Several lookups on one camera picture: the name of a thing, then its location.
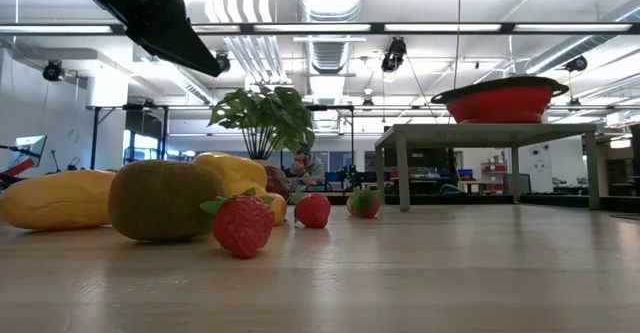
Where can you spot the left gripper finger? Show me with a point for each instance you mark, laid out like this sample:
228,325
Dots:
175,38

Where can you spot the yellow bell pepper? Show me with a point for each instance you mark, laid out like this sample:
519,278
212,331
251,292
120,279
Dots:
235,170

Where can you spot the brown fuzzy kiwi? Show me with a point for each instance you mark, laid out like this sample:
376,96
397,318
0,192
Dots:
160,200

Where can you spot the small orange peach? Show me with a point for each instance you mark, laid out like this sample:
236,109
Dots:
278,208

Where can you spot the red strawberry green leaves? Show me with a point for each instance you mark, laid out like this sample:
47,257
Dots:
242,228
369,206
313,212

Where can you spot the small yellow orange apricot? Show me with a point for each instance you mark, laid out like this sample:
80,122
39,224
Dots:
351,204

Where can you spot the red colander black rim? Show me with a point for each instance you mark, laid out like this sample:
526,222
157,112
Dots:
500,104

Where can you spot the black ceiling spotlight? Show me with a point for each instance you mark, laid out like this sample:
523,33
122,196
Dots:
225,63
576,63
52,70
394,54

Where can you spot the green plant white pot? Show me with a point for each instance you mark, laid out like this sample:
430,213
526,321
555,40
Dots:
265,118

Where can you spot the dark red bell pepper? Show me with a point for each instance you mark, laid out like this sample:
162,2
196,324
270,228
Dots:
278,180

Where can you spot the person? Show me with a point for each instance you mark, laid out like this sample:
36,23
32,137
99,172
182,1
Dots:
306,165

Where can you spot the yellow orange mango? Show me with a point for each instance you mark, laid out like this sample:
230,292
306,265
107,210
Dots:
55,200

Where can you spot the grey table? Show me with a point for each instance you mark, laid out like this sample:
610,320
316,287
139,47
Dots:
480,134

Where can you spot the black metal frame stand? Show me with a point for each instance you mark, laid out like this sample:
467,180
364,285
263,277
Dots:
95,128

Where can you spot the black overhead frame bar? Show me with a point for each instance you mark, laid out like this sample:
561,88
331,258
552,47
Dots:
377,28

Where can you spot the black aluminium frame rail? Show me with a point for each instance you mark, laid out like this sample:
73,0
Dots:
450,199

